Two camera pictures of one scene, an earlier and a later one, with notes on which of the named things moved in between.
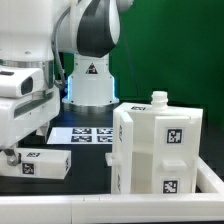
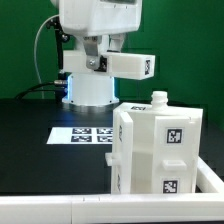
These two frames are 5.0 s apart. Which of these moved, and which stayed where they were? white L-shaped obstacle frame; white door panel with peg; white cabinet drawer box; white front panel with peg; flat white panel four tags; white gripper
Moved: white gripper; white cabinet drawer box
Stayed: white front panel with peg; white door panel with peg; flat white panel four tags; white L-shaped obstacle frame
